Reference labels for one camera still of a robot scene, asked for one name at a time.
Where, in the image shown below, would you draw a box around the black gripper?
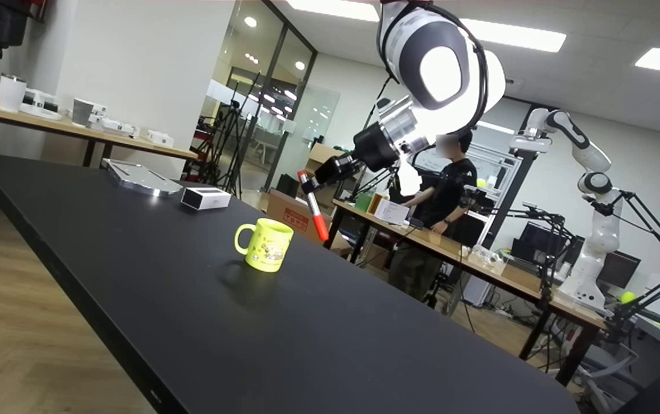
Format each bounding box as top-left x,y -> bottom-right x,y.
294,122 -> 402,192

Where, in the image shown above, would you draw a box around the yellow green mug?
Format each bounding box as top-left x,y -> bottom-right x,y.
232,215 -> 298,275

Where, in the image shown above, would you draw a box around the stacked brown cardboard boxes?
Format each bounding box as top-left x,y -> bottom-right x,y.
303,142 -> 347,177

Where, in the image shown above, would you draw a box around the cardboard box with red label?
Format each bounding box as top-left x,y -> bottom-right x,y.
264,189 -> 337,249

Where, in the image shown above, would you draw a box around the small white black box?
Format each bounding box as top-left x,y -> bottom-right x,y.
180,183 -> 235,214

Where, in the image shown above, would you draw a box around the person in black shirt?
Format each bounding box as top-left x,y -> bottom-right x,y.
386,126 -> 480,303

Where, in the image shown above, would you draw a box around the long wooden work table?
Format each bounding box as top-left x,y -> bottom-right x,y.
331,195 -> 610,388

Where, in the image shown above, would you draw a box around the black computer monitor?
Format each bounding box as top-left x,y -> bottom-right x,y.
510,220 -> 584,267

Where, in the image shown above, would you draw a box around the white container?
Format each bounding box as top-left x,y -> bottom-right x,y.
0,74 -> 31,114
71,97 -> 108,129

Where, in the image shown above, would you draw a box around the wooden side table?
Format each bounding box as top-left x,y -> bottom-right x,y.
0,84 -> 200,170

